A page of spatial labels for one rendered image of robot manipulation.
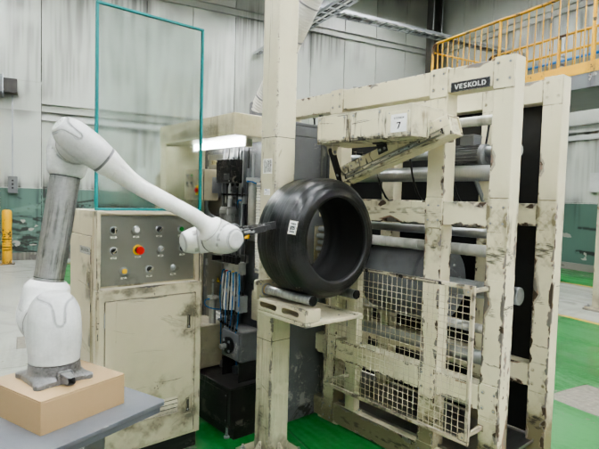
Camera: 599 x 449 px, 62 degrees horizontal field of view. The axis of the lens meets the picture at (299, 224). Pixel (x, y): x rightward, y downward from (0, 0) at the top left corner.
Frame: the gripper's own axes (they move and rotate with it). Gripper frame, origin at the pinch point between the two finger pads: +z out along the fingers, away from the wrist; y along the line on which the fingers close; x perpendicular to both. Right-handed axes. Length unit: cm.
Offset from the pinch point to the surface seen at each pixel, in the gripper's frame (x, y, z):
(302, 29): -98, 45, 69
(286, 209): -6.2, -4.0, 7.3
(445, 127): -36, -44, 68
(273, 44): -84, 30, 35
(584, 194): 106, 234, 1000
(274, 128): -43, 27, 29
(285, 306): 38.7, 2.2, 7.2
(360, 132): -38, -7, 54
